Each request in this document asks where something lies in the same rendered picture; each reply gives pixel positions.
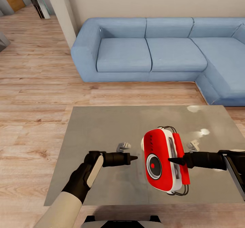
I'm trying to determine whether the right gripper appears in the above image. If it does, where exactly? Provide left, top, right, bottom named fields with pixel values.
left=168, top=152, right=212, bottom=169

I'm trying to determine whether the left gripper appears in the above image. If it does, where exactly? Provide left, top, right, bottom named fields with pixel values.
left=112, top=152, right=138, bottom=166

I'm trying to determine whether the radio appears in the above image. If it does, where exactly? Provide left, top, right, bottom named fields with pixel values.
left=144, top=126, right=190, bottom=196

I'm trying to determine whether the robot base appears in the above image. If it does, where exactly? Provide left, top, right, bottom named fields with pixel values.
left=80, top=215, right=165, bottom=228

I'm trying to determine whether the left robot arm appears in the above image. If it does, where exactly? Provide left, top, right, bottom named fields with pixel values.
left=33, top=142, right=138, bottom=228

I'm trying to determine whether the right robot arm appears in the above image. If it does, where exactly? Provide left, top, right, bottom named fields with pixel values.
left=168, top=140, right=245, bottom=201

